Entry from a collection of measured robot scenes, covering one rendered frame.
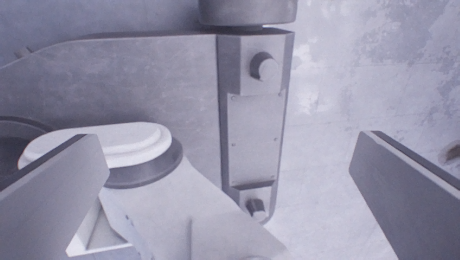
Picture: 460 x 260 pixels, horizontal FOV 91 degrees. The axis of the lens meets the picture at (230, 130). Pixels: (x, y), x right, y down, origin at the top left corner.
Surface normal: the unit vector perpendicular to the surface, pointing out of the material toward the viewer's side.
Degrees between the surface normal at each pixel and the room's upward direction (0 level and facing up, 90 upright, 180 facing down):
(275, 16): 12
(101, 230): 90
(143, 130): 90
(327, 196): 0
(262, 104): 0
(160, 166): 58
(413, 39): 0
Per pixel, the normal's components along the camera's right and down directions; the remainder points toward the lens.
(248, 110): 0.19, 0.47
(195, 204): -0.01, -0.88
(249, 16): -0.02, 0.50
